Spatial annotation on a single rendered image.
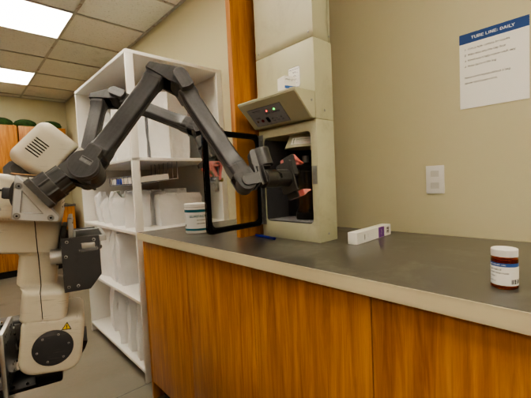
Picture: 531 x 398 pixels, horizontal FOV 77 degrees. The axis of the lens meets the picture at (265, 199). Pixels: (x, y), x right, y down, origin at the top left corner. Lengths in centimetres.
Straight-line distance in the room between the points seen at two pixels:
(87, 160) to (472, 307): 94
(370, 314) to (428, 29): 116
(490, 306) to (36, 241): 115
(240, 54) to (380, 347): 126
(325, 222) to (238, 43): 86
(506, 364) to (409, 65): 118
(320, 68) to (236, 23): 47
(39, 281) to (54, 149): 39
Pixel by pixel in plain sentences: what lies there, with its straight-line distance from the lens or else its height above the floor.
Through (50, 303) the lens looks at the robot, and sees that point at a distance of 119.
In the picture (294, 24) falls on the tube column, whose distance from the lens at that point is 145.
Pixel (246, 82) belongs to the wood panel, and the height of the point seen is 163.
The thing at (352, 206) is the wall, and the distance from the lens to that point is 170.
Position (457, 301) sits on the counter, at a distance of 77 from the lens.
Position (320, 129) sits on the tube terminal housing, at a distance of 130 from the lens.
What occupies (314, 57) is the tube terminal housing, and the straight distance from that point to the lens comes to 135.
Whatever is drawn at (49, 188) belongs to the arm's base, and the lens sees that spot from 100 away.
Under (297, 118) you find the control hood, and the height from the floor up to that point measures 142.
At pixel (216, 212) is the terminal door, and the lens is 129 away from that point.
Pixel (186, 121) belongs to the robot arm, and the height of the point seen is 145.
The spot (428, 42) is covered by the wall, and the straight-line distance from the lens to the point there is 162.
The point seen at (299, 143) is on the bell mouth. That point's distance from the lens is 136.
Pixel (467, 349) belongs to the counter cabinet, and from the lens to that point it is 84.
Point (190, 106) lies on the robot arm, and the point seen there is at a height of 142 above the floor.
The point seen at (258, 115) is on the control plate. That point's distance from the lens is 140.
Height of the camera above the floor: 118
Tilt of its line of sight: 3 degrees down
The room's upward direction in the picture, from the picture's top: 3 degrees counter-clockwise
